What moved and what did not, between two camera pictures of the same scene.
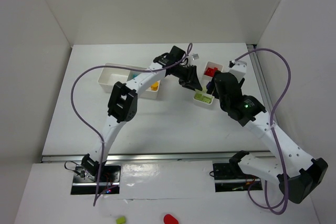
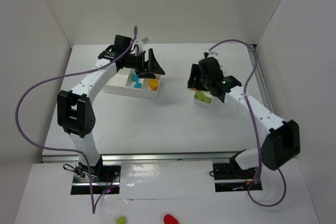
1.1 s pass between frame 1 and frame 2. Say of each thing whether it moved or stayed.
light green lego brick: stayed
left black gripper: moved
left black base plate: stayed
